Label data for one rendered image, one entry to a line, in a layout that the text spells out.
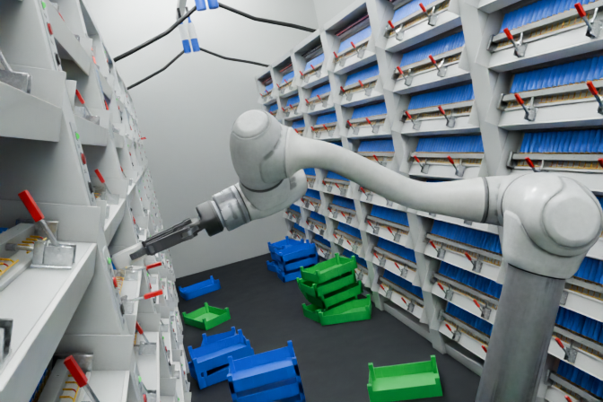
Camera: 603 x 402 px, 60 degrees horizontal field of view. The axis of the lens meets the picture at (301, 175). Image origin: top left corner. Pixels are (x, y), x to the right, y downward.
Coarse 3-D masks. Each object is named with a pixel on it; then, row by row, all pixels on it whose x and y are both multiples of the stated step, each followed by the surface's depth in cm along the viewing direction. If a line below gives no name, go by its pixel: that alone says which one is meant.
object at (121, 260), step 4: (140, 244) 110; (132, 248) 110; (136, 248) 110; (140, 248) 110; (124, 252) 109; (128, 252) 110; (116, 256) 109; (120, 256) 109; (124, 256) 109; (128, 256) 110; (144, 256) 110; (112, 260) 109; (116, 260) 109; (120, 260) 109; (124, 260) 109; (128, 260) 110; (132, 260) 110; (136, 260) 110; (116, 264) 109; (120, 264) 109; (124, 264) 109; (128, 264) 110; (116, 268) 109; (120, 268) 109
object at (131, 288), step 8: (112, 248) 140; (120, 248) 140; (136, 264) 141; (120, 280) 124; (128, 288) 118; (136, 288) 119; (120, 296) 111; (128, 296) 111; (136, 296) 112; (136, 304) 106; (136, 312) 101; (128, 320) 83; (128, 328) 84
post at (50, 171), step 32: (0, 0) 68; (32, 0) 69; (0, 32) 68; (32, 32) 69; (32, 64) 70; (64, 96) 75; (64, 128) 71; (0, 160) 69; (32, 160) 70; (64, 160) 71; (0, 192) 69; (32, 192) 70; (64, 192) 71; (96, 256) 73; (96, 288) 73; (96, 320) 73; (128, 384) 75
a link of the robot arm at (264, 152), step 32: (256, 128) 97; (288, 128) 104; (256, 160) 100; (288, 160) 101; (320, 160) 103; (352, 160) 104; (384, 192) 109; (416, 192) 111; (448, 192) 111; (480, 192) 109
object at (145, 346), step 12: (144, 324) 143; (156, 324) 144; (144, 336) 127; (156, 336) 140; (144, 348) 127; (156, 348) 132; (144, 360) 123; (156, 360) 124; (144, 372) 116; (156, 372) 117; (144, 384) 111; (156, 384) 111; (156, 396) 102
